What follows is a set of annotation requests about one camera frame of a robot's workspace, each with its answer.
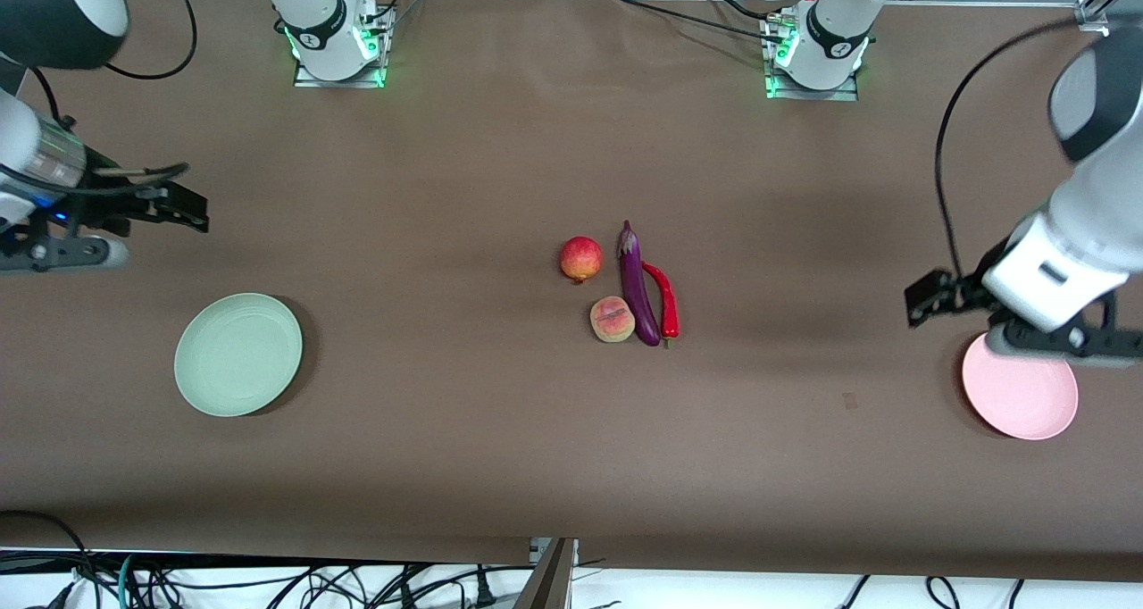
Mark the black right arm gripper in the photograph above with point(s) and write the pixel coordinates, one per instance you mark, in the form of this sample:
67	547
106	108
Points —
112	207

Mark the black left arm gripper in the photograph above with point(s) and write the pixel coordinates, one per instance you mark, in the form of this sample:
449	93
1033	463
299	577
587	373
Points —
965	293

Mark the red chili pepper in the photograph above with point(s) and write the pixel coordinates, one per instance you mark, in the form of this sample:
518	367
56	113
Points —
668	305

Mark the long purple eggplant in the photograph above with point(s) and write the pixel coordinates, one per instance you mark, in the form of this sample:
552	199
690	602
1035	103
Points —
637	292

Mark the pink yellow peach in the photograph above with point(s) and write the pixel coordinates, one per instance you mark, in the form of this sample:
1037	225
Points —
613	320

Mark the red apple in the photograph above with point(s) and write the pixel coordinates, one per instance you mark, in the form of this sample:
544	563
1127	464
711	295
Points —
580	258

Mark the pink round plate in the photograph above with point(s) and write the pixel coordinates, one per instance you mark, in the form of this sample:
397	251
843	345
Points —
1022	399

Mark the pale green round plate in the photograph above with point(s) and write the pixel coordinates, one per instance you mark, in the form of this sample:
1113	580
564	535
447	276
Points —
237	354

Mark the aluminium corner profile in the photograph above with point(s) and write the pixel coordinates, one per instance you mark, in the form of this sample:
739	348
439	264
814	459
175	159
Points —
1094	15

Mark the brown table cloth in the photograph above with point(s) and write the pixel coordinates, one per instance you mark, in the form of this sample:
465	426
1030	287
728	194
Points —
536	145

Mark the grey right arm wrist camera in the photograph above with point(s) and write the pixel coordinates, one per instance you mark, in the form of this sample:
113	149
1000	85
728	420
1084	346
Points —
54	254

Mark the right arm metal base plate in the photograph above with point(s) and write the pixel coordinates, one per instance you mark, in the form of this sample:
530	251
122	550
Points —
308	81

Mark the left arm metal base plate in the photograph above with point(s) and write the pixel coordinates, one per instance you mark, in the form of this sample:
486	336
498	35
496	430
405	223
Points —
839	96

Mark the aluminium table frame post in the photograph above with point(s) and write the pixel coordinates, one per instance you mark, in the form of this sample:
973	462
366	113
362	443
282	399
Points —
549	582

